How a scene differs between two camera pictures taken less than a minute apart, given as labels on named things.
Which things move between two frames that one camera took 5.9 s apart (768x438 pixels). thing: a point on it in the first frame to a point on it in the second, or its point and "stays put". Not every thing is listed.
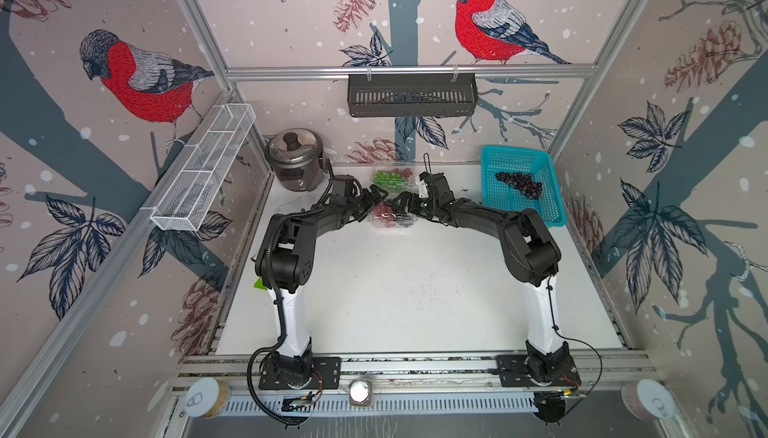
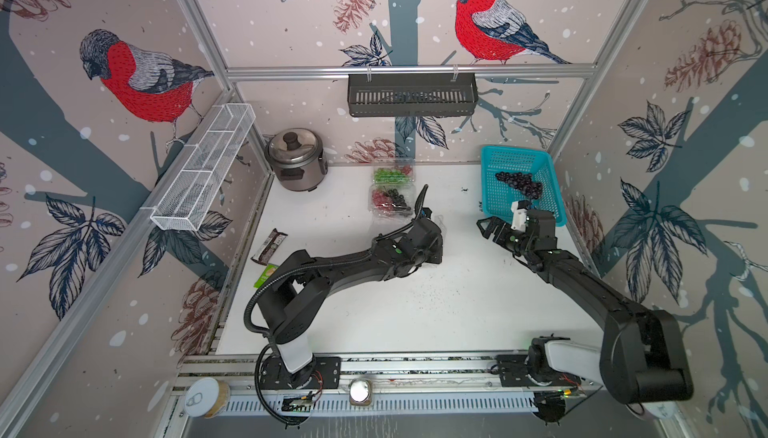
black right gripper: x=413 y=206 to x=503 y=232
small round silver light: x=360 y=392 stays put
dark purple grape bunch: x=522 y=181 stays put
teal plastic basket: x=520 y=178 stays put
